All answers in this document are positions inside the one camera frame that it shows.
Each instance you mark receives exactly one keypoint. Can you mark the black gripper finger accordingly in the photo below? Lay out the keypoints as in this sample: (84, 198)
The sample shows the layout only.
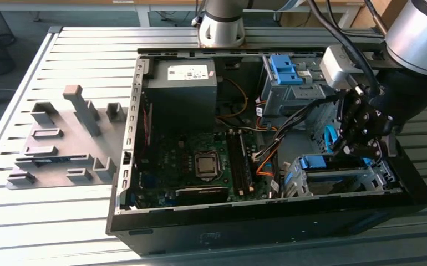
(355, 116)
(368, 149)

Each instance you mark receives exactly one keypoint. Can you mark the hard disk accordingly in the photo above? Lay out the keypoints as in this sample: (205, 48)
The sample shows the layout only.
(312, 163)

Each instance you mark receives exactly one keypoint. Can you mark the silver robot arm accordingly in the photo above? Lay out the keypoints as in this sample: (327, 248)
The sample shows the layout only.
(420, 36)

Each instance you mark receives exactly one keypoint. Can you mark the grey metal disk bay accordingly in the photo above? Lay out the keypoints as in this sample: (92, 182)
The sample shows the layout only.
(339, 173)

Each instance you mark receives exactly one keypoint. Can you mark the grey metal drive cage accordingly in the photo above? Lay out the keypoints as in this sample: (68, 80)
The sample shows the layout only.
(301, 94)

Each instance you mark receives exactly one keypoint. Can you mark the blue plastic drive latch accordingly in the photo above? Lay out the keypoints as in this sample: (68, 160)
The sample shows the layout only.
(288, 79)

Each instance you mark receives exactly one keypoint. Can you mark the black RAM slot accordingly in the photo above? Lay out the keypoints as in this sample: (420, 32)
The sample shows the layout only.
(233, 160)
(245, 163)

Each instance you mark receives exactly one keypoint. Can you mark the brown wooden cabinet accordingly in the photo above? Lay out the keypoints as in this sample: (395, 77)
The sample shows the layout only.
(396, 7)

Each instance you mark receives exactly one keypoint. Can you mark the CPU socket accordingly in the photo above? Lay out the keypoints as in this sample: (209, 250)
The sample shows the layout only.
(205, 164)

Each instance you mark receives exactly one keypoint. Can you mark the black PC case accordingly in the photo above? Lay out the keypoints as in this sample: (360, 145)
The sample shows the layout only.
(235, 235)

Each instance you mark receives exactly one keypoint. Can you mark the black graphics card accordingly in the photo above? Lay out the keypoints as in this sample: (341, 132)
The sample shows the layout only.
(201, 192)

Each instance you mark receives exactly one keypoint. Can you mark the grey power supply unit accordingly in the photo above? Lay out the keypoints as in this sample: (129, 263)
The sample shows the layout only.
(183, 83)

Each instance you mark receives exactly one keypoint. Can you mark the green motherboard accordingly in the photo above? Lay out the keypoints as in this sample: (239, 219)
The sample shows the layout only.
(168, 166)

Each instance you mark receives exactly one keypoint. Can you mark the grey parts rack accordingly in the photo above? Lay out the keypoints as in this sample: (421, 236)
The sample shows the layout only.
(68, 149)

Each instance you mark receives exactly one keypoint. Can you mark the blue RAM stick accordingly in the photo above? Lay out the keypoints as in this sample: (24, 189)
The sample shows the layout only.
(49, 160)

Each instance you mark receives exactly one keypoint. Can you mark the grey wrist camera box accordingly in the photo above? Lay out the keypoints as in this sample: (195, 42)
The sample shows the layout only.
(336, 72)

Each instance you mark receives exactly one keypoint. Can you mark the white frame desk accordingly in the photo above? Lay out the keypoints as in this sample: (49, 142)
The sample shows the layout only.
(143, 15)

